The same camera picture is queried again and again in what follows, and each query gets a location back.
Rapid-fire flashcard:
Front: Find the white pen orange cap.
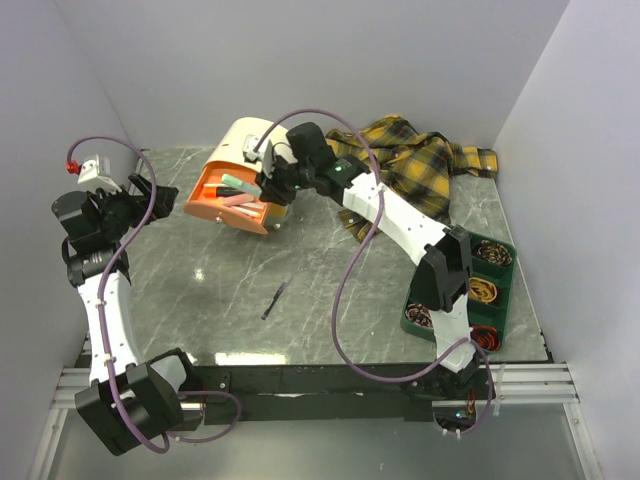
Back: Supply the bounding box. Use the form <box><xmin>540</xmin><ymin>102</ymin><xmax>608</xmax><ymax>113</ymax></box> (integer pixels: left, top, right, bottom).
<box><xmin>235</xmin><ymin>202</ymin><xmax>266</xmax><ymax>212</ymax></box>

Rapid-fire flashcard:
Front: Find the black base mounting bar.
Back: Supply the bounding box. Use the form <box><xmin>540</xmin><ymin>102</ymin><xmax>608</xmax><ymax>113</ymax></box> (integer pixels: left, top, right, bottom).
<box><xmin>178</xmin><ymin>363</ymin><xmax>495</xmax><ymax>431</ymax></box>

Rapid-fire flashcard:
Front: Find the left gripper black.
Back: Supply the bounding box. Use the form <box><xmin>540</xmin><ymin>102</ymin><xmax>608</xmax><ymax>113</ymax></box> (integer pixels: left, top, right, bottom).
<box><xmin>86</xmin><ymin>173</ymin><xmax>177</xmax><ymax>240</ymax></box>

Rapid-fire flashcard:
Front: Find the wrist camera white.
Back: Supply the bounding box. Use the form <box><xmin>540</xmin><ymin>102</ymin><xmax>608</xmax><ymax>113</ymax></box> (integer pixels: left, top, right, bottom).
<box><xmin>242</xmin><ymin>134</ymin><xmax>275</xmax><ymax>175</ymax></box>
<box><xmin>66</xmin><ymin>154</ymin><xmax>122</xmax><ymax>194</ymax></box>

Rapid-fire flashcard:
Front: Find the green compartment tray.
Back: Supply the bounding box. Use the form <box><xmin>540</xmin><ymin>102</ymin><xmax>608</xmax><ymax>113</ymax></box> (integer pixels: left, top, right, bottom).
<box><xmin>399</xmin><ymin>229</ymin><xmax>519</xmax><ymax>355</ymax></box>

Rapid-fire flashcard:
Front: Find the black thin pen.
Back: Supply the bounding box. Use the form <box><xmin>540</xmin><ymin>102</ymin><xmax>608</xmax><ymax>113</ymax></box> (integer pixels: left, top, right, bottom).
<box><xmin>260</xmin><ymin>280</ymin><xmax>291</xmax><ymax>321</ymax></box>

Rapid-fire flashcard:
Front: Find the orange black highlighter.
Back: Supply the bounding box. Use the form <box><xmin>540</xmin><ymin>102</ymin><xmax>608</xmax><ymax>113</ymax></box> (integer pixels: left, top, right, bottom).
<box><xmin>202</xmin><ymin>186</ymin><xmax>243</xmax><ymax>198</ymax></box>

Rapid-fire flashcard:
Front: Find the pink top drawer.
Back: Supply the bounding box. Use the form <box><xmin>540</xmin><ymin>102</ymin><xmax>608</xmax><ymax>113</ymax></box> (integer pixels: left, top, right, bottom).
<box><xmin>184</xmin><ymin>161</ymin><xmax>279</xmax><ymax>235</ymax></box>

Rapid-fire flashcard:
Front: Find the brown patterned hair band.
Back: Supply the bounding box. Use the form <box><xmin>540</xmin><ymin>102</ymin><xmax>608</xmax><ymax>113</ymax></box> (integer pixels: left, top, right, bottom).
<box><xmin>405</xmin><ymin>303</ymin><xmax>433</xmax><ymax>330</ymax></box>

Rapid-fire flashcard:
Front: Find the yellow drawer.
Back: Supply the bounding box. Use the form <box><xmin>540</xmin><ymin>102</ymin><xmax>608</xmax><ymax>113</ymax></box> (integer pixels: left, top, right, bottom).
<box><xmin>268</xmin><ymin>203</ymin><xmax>289</xmax><ymax>225</ymax></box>

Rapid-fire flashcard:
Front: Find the orange black hair band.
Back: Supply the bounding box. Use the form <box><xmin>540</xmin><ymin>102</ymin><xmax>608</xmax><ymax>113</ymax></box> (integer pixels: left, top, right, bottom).
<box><xmin>471</xmin><ymin>325</ymin><xmax>501</xmax><ymax>352</ymax></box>

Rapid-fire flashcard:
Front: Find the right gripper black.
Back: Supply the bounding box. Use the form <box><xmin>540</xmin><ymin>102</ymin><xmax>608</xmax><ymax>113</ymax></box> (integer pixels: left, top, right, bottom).
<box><xmin>254</xmin><ymin>154</ymin><xmax>314</xmax><ymax>209</ymax></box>

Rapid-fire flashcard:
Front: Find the tan hair band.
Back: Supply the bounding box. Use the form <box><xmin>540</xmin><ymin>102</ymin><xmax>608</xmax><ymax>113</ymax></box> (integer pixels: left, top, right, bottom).
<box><xmin>469</xmin><ymin>277</ymin><xmax>499</xmax><ymax>304</ymax></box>

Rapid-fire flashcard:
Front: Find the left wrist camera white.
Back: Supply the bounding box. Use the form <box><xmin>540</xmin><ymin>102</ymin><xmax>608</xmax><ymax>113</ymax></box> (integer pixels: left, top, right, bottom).
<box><xmin>66</xmin><ymin>154</ymin><xmax>122</xmax><ymax>194</ymax></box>

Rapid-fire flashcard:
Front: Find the aluminium rail frame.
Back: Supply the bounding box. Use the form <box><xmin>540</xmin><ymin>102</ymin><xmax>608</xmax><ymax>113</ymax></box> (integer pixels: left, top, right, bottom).
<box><xmin>29</xmin><ymin>147</ymin><xmax>601</xmax><ymax>480</ymax></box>

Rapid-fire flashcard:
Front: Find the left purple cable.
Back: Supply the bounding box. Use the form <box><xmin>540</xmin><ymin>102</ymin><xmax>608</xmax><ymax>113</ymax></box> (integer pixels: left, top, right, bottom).
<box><xmin>67</xmin><ymin>135</ymin><xmax>244</xmax><ymax>454</ymax></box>

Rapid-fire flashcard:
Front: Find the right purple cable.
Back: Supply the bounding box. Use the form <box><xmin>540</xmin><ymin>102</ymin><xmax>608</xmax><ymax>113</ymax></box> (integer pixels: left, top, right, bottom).
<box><xmin>252</xmin><ymin>108</ymin><xmax>496</xmax><ymax>437</ymax></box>

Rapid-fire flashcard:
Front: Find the orange pink highlighter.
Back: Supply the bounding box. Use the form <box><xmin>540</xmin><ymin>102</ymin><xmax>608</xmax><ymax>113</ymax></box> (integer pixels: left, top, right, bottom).
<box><xmin>215</xmin><ymin>193</ymin><xmax>255</xmax><ymax>207</ymax></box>

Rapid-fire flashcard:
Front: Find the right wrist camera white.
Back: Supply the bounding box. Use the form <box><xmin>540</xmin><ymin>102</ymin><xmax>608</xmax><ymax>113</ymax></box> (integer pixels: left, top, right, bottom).
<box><xmin>242</xmin><ymin>134</ymin><xmax>275</xmax><ymax>175</ymax></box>

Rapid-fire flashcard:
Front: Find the yellow plaid shirt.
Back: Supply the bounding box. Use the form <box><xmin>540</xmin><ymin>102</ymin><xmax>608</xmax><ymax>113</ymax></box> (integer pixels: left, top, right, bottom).
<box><xmin>324</xmin><ymin>114</ymin><xmax>500</xmax><ymax>244</ymax></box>

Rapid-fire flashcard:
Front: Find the green highlighter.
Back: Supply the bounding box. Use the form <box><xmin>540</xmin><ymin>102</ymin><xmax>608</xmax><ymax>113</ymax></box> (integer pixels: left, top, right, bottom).
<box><xmin>221</xmin><ymin>174</ymin><xmax>262</xmax><ymax>198</ymax></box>

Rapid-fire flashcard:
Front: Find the purple cable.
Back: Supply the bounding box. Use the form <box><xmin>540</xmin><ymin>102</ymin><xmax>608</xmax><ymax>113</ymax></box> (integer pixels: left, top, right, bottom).
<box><xmin>252</xmin><ymin>108</ymin><xmax>496</xmax><ymax>437</ymax></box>
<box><xmin>67</xmin><ymin>135</ymin><xmax>244</xmax><ymax>454</ymax></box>

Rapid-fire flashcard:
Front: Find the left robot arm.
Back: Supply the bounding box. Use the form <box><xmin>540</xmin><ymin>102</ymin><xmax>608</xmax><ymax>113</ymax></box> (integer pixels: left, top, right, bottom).
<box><xmin>51</xmin><ymin>174</ymin><xmax>200</xmax><ymax>456</ymax></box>

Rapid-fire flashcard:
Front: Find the dark floral hair band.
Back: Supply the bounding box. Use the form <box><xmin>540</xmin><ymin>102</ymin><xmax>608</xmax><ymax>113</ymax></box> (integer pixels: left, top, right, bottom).
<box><xmin>473</xmin><ymin>239</ymin><xmax>513</xmax><ymax>267</ymax></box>

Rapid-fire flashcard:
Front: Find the cream round drawer organizer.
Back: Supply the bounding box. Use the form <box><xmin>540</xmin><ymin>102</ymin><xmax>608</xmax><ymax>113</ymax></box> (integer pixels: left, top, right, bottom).
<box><xmin>206</xmin><ymin>117</ymin><xmax>296</xmax><ymax>175</ymax></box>

